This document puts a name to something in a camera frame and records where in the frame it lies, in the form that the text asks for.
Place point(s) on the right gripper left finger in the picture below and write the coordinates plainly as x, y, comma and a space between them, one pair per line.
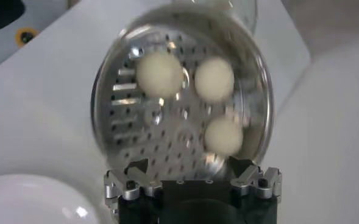
142, 179

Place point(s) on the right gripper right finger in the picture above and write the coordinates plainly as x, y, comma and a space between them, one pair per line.
246, 176

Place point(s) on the white steamed baozi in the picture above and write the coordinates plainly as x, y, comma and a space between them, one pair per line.
159, 74
223, 135
214, 79

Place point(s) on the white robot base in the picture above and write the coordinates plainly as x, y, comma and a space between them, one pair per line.
2, 45

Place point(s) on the stainless steel steamer basket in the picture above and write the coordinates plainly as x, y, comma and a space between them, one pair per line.
154, 134

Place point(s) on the white round plate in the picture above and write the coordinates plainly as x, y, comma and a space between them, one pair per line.
30, 201

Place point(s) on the yellow ringed black knob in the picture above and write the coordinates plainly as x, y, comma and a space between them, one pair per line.
27, 36

